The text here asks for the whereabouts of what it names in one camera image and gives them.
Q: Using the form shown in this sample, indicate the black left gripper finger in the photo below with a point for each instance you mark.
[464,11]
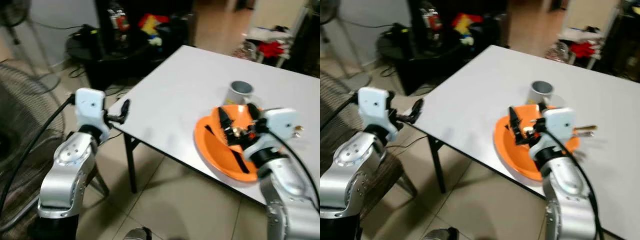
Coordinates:
[419,104]
[126,105]
[414,118]
[123,117]

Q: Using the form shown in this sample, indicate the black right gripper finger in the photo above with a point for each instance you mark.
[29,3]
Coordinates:
[514,120]
[254,112]
[541,107]
[223,120]

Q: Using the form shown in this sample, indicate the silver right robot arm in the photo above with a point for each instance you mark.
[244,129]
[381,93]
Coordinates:
[565,200]
[285,200]

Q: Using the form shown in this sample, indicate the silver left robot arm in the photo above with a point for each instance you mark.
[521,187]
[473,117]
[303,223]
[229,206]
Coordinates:
[345,175]
[67,172]

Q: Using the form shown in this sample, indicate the grey mug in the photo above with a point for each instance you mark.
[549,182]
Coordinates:
[540,94]
[239,94]

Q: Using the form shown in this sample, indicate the thin black strip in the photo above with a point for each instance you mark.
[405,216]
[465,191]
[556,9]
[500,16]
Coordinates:
[239,161]

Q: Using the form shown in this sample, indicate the orange plate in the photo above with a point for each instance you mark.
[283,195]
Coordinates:
[212,150]
[510,152]

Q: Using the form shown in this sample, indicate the black table leg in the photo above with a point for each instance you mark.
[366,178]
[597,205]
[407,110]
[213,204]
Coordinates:
[131,165]
[439,165]

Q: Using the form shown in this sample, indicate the round black side table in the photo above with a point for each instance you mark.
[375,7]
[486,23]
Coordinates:
[415,52]
[107,52]

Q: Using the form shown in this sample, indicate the red cloth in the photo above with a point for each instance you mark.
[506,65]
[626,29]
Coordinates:
[271,49]
[582,49]

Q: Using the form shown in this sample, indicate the red and yellow toy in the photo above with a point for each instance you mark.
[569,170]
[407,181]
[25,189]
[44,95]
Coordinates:
[152,25]
[464,25]

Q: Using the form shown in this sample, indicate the red and white can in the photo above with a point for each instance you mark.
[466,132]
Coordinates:
[119,20]
[431,20]

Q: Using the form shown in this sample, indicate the grey robot foot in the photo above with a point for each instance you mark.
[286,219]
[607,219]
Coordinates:
[440,234]
[137,234]

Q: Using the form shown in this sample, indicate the standing fan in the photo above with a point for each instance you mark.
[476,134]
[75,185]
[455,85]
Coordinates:
[327,10]
[12,12]

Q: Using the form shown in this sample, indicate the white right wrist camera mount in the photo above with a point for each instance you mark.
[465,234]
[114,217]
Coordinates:
[559,122]
[281,122]

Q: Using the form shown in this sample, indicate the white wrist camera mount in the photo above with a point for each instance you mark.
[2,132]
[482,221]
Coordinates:
[281,122]
[559,122]
[375,107]
[90,110]

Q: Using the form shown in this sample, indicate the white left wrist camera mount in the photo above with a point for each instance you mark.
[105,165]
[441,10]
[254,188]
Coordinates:
[90,110]
[375,107]

